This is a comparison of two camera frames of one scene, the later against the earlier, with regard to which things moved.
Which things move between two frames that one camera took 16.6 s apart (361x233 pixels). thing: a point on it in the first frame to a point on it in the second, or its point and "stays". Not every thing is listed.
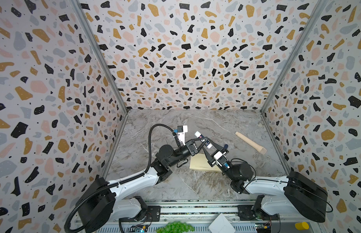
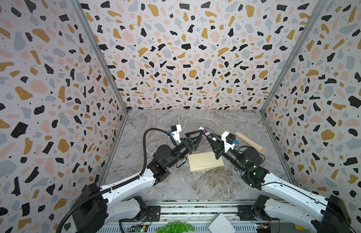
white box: [220, 158] to [229, 140]
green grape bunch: [176, 226] stays
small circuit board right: [263, 227] stays
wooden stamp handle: [260, 149] stays
